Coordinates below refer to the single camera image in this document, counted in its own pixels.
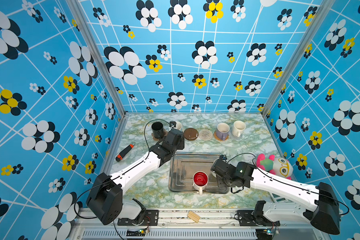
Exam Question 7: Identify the white mug blue handle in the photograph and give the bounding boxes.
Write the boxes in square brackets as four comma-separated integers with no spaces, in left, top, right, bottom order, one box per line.
[174,121,183,131]

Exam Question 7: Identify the purple mug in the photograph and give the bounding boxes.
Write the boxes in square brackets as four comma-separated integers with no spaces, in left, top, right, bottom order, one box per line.
[215,123,230,139]

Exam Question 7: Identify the aluminium front rail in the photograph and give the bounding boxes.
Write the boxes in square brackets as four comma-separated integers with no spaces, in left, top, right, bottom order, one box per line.
[69,209,331,240]

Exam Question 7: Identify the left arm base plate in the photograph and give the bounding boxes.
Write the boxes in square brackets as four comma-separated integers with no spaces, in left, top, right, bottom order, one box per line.
[117,210,159,227]

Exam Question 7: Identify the small wooden block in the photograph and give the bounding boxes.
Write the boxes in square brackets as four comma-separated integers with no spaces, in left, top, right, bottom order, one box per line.
[187,211,201,223]

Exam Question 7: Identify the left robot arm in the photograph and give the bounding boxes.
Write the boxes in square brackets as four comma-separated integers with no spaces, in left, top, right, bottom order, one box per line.
[86,129,185,225]

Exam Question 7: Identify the white calculator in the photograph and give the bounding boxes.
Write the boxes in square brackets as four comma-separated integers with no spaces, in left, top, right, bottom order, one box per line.
[270,193,289,203]

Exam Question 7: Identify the black mug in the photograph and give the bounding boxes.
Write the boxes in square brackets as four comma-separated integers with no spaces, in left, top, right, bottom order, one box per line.
[152,122,165,140]

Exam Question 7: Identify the woven rattan coaster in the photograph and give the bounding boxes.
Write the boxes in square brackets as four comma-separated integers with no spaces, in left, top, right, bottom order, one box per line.
[214,133,229,142]

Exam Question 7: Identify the grey blue knitted coaster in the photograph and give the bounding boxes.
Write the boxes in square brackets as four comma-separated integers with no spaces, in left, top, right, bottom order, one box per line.
[229,132,244,140]

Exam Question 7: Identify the scratched brown round coaster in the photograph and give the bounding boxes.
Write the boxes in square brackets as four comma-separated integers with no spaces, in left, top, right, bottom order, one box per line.
[184,128,199,141]

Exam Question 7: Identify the red inside mug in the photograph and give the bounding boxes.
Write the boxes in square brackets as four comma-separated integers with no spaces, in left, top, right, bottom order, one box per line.
[193,171,209,195]

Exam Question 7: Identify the metal tray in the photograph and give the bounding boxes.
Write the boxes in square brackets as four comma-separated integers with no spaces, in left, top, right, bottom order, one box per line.
[169,153,230,194]

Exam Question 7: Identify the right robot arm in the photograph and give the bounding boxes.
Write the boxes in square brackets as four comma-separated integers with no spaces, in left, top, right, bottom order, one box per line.
[211,156,341,235]

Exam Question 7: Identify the pink plush toy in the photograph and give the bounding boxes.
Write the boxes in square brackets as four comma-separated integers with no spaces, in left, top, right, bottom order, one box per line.
[256,154,293,180]

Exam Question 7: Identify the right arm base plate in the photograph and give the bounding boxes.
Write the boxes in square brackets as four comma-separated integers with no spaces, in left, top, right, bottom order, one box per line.
[234,210,281,227]

